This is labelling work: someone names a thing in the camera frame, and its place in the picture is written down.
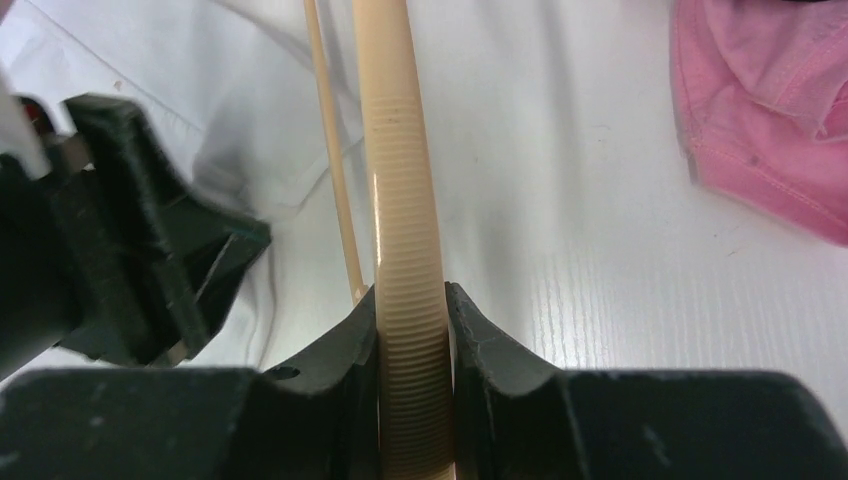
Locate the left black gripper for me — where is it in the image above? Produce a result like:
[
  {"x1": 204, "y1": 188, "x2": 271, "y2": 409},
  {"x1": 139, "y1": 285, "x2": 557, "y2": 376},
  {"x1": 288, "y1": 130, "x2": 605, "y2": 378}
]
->
[{"x1": 1, "y1": 79, "x2": 271, "y2": 379}]

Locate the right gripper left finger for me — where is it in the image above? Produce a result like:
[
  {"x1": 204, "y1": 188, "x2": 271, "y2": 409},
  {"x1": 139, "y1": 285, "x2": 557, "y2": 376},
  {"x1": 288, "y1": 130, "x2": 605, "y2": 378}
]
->
[{"x1": 1, "y1": 294, "x2": 380, "y2": 479}]

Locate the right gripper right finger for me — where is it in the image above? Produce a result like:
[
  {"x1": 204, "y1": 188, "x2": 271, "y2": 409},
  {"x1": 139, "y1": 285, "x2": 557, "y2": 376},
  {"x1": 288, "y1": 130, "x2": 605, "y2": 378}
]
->
[{"x1": 446, "y1": 283, "x2": 847, "y2": 479}]

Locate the wooden hanger front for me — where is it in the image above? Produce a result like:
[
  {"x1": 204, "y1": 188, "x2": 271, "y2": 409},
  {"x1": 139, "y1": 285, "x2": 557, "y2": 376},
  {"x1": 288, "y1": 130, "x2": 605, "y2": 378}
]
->
[{"x1": 304, "y1": 1, "x2": 455, "y2": 479}]

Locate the white garment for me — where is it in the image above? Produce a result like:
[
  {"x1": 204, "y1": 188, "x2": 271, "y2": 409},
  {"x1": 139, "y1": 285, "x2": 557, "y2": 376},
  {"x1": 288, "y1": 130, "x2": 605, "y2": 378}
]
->
[{"x1": 1, "y1": 1, "x2": 328, "y2": 374}]

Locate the pink garment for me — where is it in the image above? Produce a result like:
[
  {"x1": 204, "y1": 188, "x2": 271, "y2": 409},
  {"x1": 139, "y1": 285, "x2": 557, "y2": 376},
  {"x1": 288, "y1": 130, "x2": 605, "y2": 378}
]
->
[{"x1": 670, "y1": 1, "x2": 847, "y2": 245}]

